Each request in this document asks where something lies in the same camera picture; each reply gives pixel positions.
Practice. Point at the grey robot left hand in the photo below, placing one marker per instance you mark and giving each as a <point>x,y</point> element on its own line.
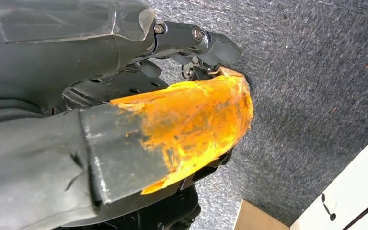
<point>60,63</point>

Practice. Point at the white cabinet panel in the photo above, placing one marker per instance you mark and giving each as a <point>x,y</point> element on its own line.
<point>355,190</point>

